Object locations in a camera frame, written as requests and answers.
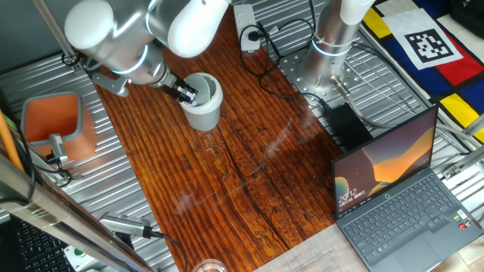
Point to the colourful block pattern mat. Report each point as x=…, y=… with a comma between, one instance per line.
x=457, y=83

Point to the steel frame bar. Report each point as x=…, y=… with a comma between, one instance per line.
x=56, y=215

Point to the black bag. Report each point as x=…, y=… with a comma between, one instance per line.
x=469, y=11

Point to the small grey camera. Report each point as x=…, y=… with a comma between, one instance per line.
x=58, y=149

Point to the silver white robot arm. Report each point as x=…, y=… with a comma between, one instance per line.
x=113, y=41

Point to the orange bin with grey rim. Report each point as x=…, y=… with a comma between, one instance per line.
x=56, y=121

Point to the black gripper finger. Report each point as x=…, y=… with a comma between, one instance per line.
x=186, y=99
x=190, y=90

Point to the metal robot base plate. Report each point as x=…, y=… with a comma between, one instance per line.
x=351, y=77

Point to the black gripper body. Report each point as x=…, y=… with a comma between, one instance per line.
x=179, y=87

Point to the thin metal pole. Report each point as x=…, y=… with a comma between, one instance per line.
x=53, y=28

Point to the clear glass cup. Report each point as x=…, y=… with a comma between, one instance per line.
x=209, y=266

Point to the silver ridged camera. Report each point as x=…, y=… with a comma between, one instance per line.
x=123, y=223

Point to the white power strip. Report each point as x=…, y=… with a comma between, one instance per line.
x=246, y=19

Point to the aluminium profile with bracket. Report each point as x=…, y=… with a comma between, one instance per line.
x=463, y=164

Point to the orange tube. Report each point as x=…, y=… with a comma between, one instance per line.
x=9, y=143

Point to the black power adapter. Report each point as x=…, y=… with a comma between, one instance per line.
x=348, y=126

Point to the grey laptop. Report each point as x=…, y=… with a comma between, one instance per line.
x=401, y=211

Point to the grey box with green button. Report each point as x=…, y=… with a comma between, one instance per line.
x=81, y=258

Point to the black keyboard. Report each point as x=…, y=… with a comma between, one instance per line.
x=38, y=249

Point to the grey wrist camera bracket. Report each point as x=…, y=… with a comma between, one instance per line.
x=111, y=84

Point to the small white trash can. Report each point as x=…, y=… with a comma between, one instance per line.
x=202, y=113

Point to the white marker tag sheet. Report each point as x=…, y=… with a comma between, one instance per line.
x=423, y=41

